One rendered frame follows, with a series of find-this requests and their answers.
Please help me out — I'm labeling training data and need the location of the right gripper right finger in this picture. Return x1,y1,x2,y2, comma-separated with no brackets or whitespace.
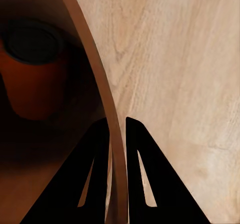
125,117,211,224

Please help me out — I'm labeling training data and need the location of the can of soda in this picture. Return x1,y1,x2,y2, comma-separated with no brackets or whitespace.
0,20,70,121

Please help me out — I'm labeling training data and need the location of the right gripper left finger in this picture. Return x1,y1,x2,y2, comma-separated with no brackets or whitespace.
20,117,110,224

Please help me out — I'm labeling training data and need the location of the trash can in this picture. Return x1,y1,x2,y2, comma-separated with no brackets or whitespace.
0,0,129,224

